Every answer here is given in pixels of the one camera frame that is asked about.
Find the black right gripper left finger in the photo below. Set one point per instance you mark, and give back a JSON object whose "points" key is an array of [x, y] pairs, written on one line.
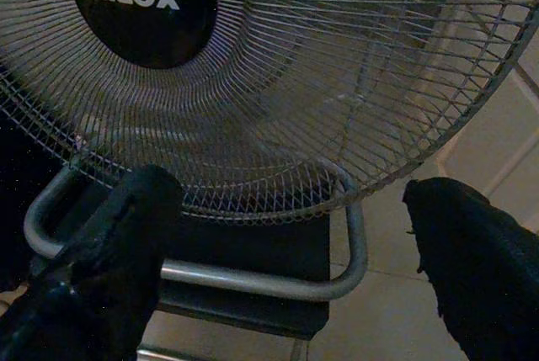
{"points": [[105, 260]]}

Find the grey Milux floor fan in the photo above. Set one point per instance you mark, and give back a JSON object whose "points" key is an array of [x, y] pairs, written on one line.
{"points": [[261, 83]]}

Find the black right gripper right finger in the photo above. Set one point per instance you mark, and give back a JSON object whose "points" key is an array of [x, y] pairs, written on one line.
{"points": [[476, 268]]}

